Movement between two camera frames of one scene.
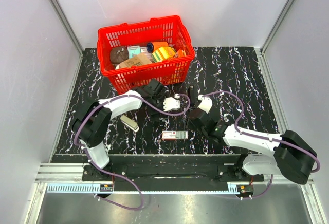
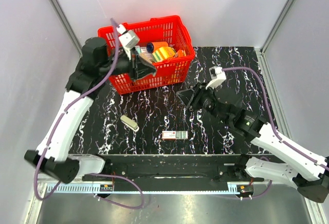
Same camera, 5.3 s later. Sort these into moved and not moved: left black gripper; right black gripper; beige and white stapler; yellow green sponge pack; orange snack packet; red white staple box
Moved: right black gripper; left black gripper
Not moved: red white staple box; orange snack packet; beige and white stapler; yellow green sponge pack
